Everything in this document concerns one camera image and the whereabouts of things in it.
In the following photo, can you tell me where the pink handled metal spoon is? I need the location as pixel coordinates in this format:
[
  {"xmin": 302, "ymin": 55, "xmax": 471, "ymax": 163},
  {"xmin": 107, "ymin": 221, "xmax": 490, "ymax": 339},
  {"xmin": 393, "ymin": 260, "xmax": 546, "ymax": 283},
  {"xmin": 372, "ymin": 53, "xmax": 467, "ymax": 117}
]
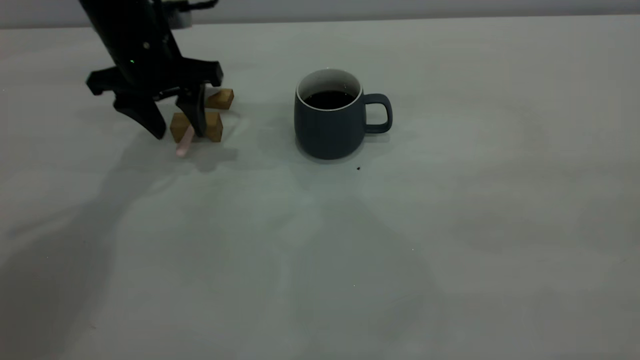
[{"xmin": 175, "ymin": 125, "xmax": 196, "ymax": 159}]

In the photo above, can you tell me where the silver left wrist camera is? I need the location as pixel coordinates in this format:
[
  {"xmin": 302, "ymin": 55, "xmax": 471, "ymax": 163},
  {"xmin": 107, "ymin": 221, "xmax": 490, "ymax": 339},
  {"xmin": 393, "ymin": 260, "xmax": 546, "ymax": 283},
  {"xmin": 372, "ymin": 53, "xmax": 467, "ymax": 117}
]
[{"xmin": 169, "ymin": 9, "xmax": 194, "ymax": 30}]

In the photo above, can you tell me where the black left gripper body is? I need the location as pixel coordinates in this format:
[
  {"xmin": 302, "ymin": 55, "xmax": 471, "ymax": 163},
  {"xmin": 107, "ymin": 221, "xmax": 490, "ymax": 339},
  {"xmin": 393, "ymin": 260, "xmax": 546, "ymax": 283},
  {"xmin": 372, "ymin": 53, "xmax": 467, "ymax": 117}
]
[{"xmin": 85, "ymin": 20, "xmax": 224, "ymax": 102}]

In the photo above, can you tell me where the arched wooden block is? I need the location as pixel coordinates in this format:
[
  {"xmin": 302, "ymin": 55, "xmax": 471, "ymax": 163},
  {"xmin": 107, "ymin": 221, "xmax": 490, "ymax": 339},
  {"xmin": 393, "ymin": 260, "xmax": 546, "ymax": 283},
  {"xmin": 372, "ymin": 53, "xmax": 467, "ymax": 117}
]
[{"xmin": 170, "ymin": 111, "xmax": 224, "ymax": 144}]

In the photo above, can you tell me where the dark grey ceramic mug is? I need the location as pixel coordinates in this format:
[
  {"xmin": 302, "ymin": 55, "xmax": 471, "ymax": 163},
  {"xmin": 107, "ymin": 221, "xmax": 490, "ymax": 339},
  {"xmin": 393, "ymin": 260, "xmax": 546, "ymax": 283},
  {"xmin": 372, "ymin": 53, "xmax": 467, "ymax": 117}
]
[{"xmin": 293, "ymin": 68, "xmax": 394, "ymax": 161}]

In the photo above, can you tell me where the flat wooden block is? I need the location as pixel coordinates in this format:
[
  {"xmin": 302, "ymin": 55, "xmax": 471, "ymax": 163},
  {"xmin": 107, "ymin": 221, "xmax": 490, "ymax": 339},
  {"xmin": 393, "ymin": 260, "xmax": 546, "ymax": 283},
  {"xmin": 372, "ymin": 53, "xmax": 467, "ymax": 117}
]
[{"xmin": 205, "ymin": 88, "xmax": 235, "ymax": 111}]

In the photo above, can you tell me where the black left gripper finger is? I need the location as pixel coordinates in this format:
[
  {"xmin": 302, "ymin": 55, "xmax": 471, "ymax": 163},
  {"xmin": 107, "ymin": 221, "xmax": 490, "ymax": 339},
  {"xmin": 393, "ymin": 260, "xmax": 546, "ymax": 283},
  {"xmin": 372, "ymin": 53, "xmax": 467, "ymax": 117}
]
[
  {"xmin": 113, "ymin": 92, "xmax": 167, "ymax": 140},
  {"xmin": 174, "ymin": 84, "xmax": 208, "ymax": 139}
]

